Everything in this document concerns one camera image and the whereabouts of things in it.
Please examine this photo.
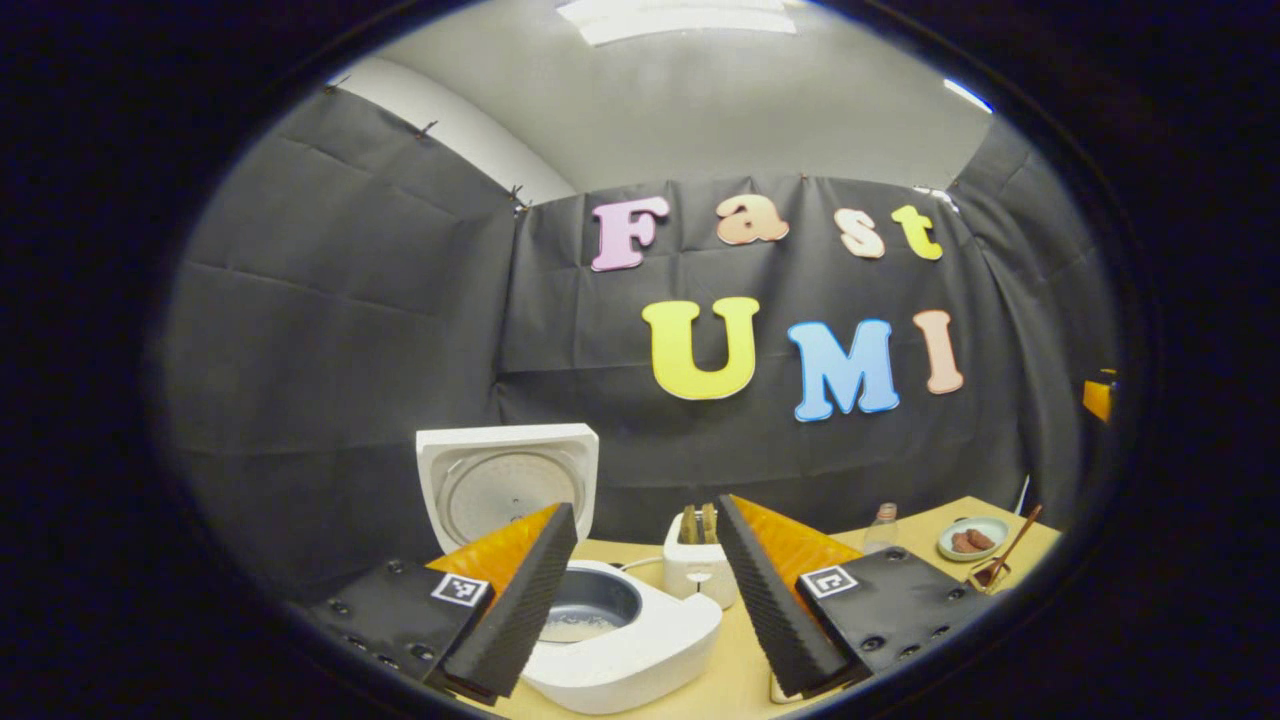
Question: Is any pale green plate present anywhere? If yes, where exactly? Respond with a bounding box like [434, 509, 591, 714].
[937, 516, 1012, 563]

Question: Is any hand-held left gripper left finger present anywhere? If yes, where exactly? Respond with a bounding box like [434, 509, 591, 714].
[300, 502, 579, 701]

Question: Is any white toaster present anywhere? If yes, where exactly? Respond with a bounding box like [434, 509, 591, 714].
[662, 510, 740, 610]

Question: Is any white rice cooker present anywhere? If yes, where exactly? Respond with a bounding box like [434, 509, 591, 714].
[416, 424, 724, 716]

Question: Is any brown wooden spoon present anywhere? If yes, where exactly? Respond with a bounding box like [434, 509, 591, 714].
[984, 504, 1044, 587]

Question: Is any black backdrop cloth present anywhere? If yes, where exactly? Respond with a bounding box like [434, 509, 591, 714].
[160, 85, 1121, 601]

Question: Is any clear plastic water bottle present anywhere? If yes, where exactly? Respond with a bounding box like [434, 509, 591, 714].
[862, 503, 902, 555]

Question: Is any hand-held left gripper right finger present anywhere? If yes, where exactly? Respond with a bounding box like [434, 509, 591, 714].
[715, 494, 996, 699]

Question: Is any large ceiling light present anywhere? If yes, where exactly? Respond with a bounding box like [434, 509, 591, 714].
[556, 0, 799, 47]

